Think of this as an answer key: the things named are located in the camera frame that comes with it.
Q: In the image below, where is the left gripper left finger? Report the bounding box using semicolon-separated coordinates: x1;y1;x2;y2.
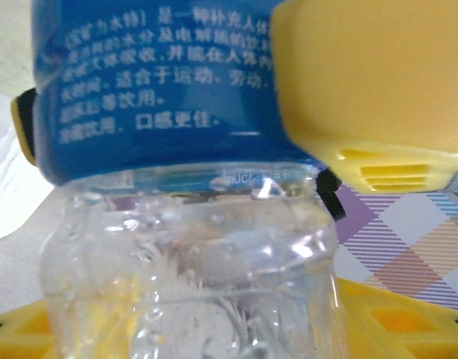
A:
0;297;60;359

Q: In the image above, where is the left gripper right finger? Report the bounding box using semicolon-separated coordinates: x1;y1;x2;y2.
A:
336;278;458;359

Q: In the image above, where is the blue label plastic bottle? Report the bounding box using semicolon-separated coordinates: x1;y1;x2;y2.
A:
30;0;349;359

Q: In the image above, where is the white ribbed bin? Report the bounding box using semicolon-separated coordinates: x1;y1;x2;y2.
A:
0;89;61;244

